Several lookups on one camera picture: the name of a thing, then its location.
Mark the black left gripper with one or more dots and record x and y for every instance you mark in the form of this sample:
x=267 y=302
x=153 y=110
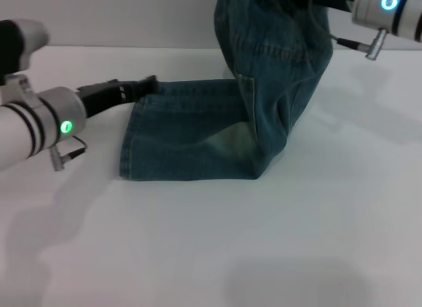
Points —
x=105 y=96

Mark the blue denim shorts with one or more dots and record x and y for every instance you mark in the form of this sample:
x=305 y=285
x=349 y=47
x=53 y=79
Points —
x=204 y=139

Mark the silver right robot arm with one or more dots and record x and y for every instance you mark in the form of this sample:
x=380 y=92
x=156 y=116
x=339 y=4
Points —
x=395 y=14

